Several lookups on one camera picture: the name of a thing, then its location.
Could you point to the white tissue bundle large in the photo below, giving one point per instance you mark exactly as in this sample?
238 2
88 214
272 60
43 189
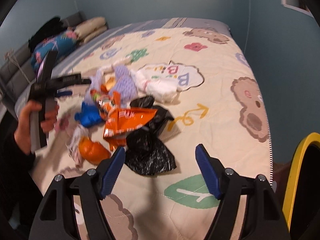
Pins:
162 89

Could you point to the yellow rimmed black trash bin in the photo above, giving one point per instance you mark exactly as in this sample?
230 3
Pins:
301 201

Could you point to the silver foil wrapper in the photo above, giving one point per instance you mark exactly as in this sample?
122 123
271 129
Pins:
73 145

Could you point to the blue rubber glove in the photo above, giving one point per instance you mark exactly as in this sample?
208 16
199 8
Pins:
89 116

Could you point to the orange snack wrapper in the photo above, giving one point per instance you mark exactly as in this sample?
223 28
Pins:
119 121

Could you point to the black plastic bag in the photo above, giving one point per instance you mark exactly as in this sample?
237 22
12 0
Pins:
146 154

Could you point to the cartoon bear quilt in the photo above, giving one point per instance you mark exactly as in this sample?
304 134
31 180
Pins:
175 104

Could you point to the purple foam net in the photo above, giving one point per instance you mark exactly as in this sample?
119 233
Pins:
125 85

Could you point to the blue floral folded blanket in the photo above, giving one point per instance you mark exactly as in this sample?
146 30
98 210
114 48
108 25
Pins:
64 43

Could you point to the orange peel curl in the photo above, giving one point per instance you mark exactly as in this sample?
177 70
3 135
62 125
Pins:
108 85

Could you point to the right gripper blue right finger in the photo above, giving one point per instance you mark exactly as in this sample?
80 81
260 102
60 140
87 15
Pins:
263 217

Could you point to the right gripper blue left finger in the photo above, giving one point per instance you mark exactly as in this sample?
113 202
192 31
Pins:
55 217

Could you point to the person left hand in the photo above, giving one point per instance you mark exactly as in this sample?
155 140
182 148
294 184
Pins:
22 134

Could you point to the grey bed headboard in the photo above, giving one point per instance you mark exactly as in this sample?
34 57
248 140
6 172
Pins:
15 78

